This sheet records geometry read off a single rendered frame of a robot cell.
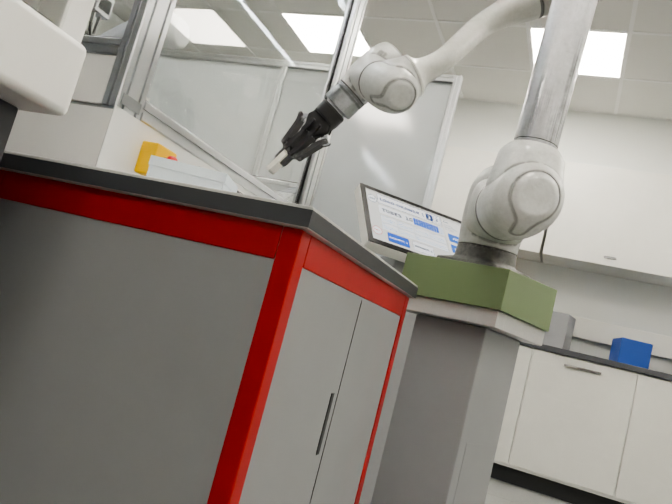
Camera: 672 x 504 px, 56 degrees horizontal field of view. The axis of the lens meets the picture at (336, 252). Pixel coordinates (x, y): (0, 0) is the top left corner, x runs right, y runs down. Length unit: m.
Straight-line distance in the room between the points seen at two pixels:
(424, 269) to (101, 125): 0.81
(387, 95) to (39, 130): 0.75
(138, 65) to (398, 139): 2.12
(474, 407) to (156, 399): 0.87
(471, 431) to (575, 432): 2.75
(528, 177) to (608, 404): 3.01
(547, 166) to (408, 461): 0.76
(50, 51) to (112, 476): 0.55
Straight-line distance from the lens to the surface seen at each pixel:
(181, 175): 1.03
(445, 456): 1.56
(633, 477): 4.33
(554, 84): 1.55
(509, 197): 1.40
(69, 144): 1.42
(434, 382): 1.58
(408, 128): 3.37
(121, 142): 1.40
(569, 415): 4.29
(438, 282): 1.56
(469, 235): 1.64
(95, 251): 0.98
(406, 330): 2.43
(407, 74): 1.49
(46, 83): 0.92
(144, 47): 1.44
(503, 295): 1.48
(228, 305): 0.84
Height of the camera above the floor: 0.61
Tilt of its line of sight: 7 degrees up
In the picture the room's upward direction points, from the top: 15 degrees clockwise
